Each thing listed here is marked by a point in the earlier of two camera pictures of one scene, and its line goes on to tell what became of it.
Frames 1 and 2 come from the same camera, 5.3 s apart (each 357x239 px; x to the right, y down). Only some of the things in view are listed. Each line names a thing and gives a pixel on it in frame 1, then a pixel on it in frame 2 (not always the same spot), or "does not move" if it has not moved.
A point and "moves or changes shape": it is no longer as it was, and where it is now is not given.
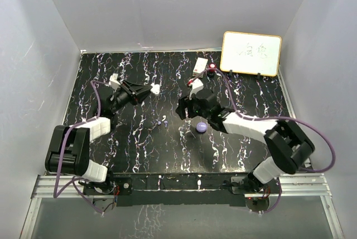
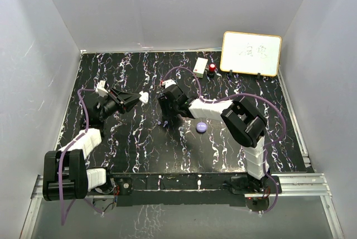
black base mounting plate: (186, 190) does not move
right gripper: (184, 103) → (167, 112)
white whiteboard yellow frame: (251, 53) does not move
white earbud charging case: (155, 88) moves or changes shape
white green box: (199, 67) does not move
